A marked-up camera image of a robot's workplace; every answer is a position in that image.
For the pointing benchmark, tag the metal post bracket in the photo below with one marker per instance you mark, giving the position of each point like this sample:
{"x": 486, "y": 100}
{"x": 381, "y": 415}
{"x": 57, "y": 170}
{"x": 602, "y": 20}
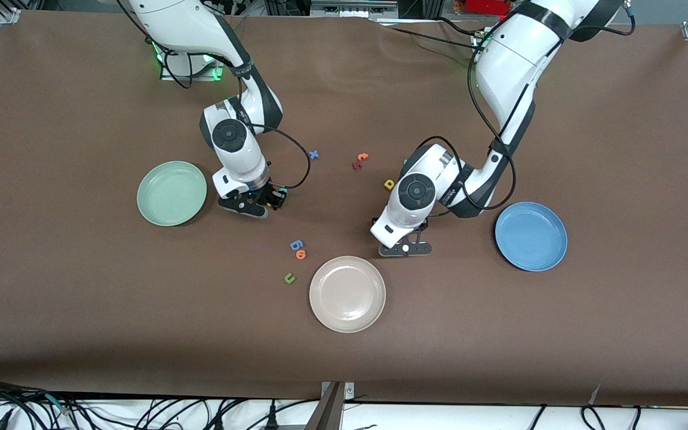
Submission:
{"x": 350, "y": 391}

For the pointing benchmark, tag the blue foam letter g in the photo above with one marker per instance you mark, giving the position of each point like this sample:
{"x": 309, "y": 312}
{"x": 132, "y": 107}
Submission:
{"x": 294, "y": 243}

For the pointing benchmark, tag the red box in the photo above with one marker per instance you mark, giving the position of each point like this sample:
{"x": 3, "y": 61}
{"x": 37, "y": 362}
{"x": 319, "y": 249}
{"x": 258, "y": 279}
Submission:
{"x": 487, "y": 6}

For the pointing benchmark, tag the pale green plate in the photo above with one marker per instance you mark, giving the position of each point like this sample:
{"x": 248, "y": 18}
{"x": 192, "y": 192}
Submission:
{"x": 172, "y": 193}

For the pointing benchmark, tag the grey metal rail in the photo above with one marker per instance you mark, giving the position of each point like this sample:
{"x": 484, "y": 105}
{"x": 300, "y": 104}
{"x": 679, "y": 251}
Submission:
{"x": 350, "y": 9}

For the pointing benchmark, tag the metal camera post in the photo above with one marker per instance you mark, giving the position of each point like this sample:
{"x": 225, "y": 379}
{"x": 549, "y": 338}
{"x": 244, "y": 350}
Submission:
{"x": 329, "y": 412}

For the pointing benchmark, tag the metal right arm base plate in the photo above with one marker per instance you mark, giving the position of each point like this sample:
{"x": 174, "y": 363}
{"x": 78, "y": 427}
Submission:
{"x": 220, "y": 68}

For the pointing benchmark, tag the white paper scrap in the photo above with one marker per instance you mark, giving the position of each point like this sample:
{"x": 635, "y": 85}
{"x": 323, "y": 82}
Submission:
{"x": 593, "y": 394}

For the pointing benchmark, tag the beige plate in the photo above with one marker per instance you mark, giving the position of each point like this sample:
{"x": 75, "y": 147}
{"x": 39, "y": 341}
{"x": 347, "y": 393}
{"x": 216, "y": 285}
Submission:
{"x": 347, "y": 294}

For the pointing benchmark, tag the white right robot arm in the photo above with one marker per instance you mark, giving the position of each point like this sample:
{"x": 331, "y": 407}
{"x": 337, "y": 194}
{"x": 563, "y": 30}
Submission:
{"x": 236, "y": 155}

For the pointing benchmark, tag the blue plate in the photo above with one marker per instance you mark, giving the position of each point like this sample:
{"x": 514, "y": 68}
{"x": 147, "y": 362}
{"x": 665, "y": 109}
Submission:
{"x": 531, "y": 236}

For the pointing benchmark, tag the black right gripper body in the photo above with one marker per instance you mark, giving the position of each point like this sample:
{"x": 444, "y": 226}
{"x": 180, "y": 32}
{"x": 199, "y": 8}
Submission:
{"x": 267, "y": 195}

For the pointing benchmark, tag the brown table cover sheet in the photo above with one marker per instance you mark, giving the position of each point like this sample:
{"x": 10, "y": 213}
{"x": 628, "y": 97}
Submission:
{"x": 344, "y": 358}

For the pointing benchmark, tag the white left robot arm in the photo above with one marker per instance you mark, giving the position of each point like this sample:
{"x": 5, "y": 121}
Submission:
{"x": 517, "y": 65}

